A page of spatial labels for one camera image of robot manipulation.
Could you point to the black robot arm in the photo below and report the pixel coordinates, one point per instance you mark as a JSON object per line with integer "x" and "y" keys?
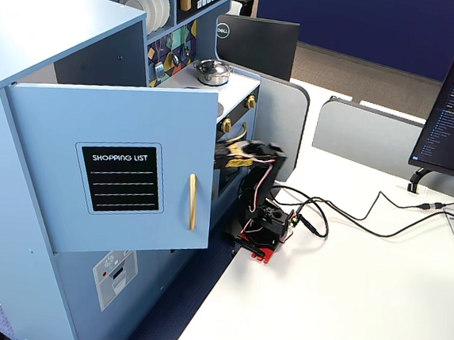
{"x": 262, "y": 181}

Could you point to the blue shopping list cabinet door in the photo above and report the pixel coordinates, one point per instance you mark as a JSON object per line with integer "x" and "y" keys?
{"x": 56, "y": 123}

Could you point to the gold stove knob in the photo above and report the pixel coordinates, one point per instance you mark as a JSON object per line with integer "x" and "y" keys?
{"x": 226, "y": 125}
{"x": 251, "y": 101}

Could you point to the gray pot lid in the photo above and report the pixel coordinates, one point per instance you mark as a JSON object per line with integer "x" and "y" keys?
{"x": 220, "y": 109}

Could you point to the gray desk divider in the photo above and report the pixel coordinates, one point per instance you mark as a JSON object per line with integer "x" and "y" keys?
{"x": 365, "y": 138}
{"x": 283, "y": 115}

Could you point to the red table clamp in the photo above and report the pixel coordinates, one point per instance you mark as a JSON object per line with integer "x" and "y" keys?
{"x": 265, "y": 257}

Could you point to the steel pot with lid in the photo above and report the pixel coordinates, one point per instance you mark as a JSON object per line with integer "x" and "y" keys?
{"x": 211, "y": 73}

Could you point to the steel spatula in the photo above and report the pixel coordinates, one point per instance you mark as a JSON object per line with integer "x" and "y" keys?
{"x": 158, "y": 68}

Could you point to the steel ladle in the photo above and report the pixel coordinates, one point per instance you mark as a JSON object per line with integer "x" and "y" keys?
{"x": 175, "y": 59}

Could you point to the small steel spoon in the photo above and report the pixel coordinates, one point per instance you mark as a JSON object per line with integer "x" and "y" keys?
{"x": 186, "y": 50}

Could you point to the black Dell monitor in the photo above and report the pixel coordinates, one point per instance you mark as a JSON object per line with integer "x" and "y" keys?
{"x": 257, "y": 47}

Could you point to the black trash bin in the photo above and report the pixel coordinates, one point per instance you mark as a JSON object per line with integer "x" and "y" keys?
{"x": 241, "y": 1}

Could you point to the white plate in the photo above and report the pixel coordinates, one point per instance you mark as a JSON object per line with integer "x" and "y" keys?
{"x": 167, "y": 7}
{"x": 136, "y": 5}
{"x": 160, "y": 9}

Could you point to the blue ice dispenser door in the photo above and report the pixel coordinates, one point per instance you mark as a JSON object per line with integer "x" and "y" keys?
{"x": 80, "y": 304}

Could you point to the blue toy kitchen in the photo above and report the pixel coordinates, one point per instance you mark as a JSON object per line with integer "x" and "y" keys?
{"x": 44, "y": 34}

